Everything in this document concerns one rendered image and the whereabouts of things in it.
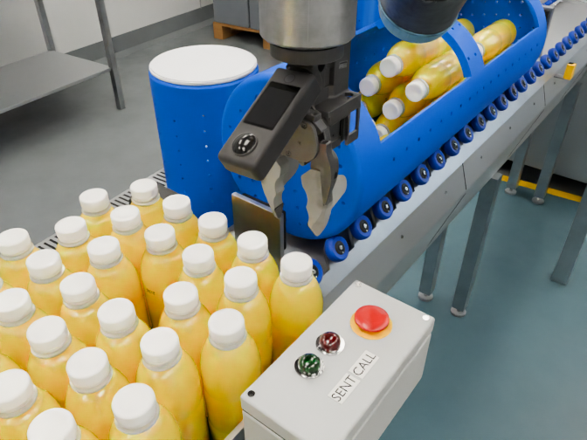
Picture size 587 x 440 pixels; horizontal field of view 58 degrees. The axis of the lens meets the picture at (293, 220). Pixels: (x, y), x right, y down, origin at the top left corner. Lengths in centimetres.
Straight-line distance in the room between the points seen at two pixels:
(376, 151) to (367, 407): 41
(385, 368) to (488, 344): 160
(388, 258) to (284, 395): 56
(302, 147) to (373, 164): 27
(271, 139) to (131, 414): 28
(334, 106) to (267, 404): 29
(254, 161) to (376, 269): 56
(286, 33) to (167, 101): 93
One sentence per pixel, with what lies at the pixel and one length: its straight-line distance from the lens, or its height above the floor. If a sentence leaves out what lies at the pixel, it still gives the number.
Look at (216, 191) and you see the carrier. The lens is 147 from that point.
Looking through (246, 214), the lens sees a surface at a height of 103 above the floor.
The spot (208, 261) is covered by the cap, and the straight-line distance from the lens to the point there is 66.
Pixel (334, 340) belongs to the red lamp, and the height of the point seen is 111.
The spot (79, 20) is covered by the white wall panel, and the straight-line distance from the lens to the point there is 470.
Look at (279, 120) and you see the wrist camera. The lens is 49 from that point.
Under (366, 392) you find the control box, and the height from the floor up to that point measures 110.
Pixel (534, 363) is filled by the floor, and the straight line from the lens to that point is 213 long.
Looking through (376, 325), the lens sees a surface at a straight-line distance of 56.
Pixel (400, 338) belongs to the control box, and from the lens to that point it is 57.
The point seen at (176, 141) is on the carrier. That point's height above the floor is 87.
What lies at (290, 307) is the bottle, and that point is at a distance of 66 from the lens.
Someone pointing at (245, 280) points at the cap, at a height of 110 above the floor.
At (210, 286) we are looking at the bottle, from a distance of 68.
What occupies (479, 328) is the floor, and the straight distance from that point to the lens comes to 217.
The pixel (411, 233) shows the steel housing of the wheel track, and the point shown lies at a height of 87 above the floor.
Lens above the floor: 151
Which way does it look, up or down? 36 degrees down
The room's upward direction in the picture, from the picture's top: straight up
